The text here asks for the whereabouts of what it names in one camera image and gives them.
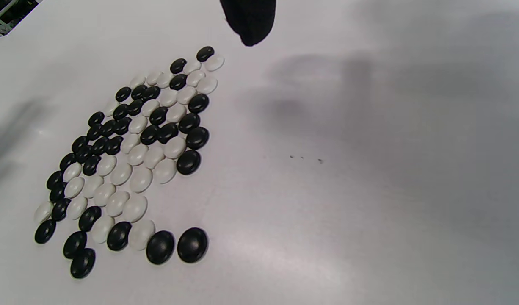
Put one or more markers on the person's right hand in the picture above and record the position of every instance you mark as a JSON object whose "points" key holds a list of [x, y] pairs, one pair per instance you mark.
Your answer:
{"points": [[251, 21]]}

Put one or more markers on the pile of mixed Go stones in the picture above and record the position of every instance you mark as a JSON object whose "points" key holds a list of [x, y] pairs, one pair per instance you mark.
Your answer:
{"points": [[191, 245]]}

